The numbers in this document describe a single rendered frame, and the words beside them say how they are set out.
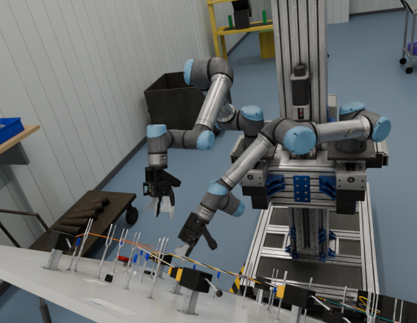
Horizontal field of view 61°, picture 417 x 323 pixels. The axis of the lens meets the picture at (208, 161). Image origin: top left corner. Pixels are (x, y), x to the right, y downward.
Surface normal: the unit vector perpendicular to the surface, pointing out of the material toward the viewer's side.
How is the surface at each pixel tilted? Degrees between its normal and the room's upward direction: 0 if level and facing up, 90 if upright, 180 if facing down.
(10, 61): 90
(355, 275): 0
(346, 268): 0
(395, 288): 0
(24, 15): 90
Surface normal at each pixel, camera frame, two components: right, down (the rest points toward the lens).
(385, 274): -0.17, -0.86
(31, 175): 0.94, 0.01
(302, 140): 0.24, 0.41
